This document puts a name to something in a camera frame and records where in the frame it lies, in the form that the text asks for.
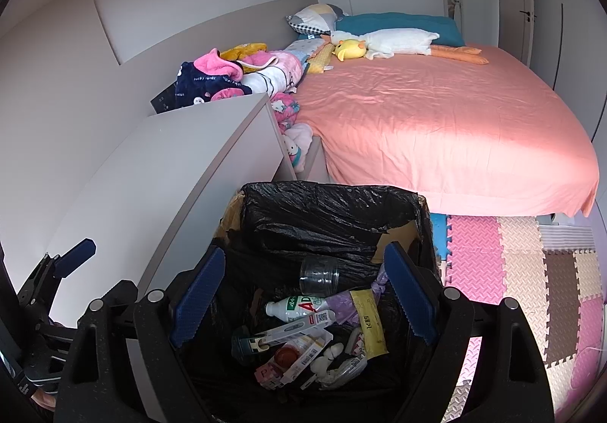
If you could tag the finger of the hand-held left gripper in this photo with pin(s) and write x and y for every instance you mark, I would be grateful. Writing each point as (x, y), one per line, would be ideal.
(76, 252)
(38, 276)

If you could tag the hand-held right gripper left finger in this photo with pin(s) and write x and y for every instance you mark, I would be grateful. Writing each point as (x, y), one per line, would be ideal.
(197, 297)

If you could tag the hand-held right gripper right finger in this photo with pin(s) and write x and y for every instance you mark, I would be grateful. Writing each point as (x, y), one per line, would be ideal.
(410, 295)

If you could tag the yellow packet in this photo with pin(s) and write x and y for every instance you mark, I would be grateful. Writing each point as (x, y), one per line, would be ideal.
(370, 323)

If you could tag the purple plastic bag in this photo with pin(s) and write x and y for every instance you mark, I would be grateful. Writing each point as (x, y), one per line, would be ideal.
(341, 307)

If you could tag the clear plastic bowl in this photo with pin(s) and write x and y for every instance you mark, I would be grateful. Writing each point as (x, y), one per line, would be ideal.
(318, 276)

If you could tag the long white thermometer box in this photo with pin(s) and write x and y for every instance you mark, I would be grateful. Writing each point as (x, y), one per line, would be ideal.
(289, 328)

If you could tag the blue translucent blister pack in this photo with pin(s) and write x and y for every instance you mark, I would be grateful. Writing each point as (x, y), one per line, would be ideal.
(346, 371)

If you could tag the white milk bottle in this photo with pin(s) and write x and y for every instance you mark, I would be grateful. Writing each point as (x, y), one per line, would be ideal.
(298, 307)

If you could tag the white foam wrap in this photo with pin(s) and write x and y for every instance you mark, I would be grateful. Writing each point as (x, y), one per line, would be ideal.
(327, 359)

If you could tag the orange round lid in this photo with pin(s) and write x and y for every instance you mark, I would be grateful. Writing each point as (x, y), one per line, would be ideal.
(286, 356)

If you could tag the black trash bag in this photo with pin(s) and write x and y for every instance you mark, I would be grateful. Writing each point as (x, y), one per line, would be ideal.
(322, 224)

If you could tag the white barcode box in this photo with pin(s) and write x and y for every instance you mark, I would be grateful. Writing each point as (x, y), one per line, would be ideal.
(308, 352)

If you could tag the person's left hand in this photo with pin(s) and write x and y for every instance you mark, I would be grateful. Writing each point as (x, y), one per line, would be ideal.
(45, 400)

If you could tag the foam puzzle floor mats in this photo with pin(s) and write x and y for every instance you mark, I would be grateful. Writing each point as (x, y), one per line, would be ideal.
(521, 271)

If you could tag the grey bedside cabinet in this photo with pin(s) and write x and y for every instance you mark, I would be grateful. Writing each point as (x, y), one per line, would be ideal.
(315, 162)

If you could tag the bed with pink sheet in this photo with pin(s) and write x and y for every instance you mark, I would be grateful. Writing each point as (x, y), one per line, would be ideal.
(427, 129)

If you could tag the white bunny plush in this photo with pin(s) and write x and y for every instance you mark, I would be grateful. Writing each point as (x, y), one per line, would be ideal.
(296, 143)

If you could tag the pink cat plush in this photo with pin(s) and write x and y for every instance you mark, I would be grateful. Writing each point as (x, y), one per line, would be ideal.
(287, 112)

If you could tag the navy printed blanket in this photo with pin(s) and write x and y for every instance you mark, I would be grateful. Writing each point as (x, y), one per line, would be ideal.
(194, 81)

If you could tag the pink fleece blanket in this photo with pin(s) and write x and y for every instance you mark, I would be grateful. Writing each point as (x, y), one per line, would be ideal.
(208, 62)

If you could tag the white pink striped blanket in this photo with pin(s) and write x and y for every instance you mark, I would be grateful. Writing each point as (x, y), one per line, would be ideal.
(270, 72)

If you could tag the yellow printed cloth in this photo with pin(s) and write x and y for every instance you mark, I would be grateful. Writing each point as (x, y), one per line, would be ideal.
(244, 50)

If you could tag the yellow duck plush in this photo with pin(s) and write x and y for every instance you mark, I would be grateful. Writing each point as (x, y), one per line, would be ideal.
(351, 49)

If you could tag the yellow corn plush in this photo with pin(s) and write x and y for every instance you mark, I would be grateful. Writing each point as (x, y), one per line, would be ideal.
(320, 58)

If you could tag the white goose plush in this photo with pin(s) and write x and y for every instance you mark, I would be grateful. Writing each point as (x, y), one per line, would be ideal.
(403, 41)

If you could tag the teal pillow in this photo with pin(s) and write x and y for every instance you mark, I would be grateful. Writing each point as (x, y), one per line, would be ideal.
(403, 22)

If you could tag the checked pillow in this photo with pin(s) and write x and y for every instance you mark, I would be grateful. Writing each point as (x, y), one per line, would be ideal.
(313, 17)

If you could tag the black wall panel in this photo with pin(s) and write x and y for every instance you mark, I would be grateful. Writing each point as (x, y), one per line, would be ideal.
(163, 100)

